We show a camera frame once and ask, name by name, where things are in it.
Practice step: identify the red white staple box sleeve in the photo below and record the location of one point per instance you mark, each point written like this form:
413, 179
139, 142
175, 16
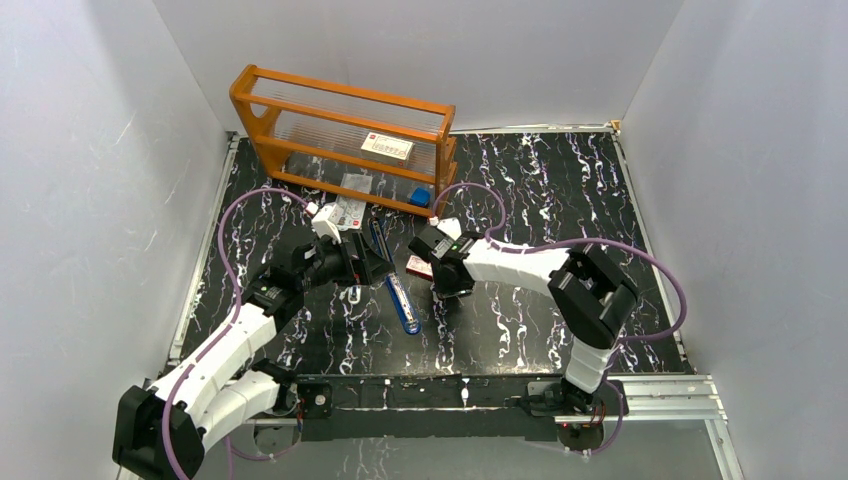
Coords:
418, 267

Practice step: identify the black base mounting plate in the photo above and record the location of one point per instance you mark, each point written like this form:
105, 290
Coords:
588, 433

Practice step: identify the aluminium frame rail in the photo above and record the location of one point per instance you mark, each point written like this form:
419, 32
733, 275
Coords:
636, 397

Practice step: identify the blue stapler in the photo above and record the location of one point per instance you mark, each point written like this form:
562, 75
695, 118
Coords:
407, 314

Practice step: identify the white staple box on shelf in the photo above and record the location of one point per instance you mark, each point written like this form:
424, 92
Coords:
379, 147

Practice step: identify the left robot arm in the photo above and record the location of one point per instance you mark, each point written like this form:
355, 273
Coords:
164, 431

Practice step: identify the small blue cube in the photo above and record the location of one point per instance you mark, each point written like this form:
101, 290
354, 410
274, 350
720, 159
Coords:
420, 197

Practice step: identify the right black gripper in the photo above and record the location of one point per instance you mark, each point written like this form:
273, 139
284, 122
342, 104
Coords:
442, 287

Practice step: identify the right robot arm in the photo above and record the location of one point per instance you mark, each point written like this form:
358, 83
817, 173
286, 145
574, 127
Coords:
593, 295

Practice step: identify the orange wooden shelf rack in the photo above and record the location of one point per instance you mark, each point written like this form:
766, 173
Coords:
308, 132

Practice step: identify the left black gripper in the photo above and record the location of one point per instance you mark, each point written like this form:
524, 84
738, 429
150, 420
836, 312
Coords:
361, 258

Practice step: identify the clear plastic label packet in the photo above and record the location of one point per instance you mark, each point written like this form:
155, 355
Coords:
349, 212

